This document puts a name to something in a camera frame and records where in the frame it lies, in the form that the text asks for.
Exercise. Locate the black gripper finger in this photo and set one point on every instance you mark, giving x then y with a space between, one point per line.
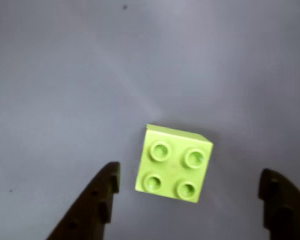
287 212
90 207

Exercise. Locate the green lego block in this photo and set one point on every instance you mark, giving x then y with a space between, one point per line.
172 167

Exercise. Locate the grey rubber mat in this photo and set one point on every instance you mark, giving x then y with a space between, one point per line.
65 75

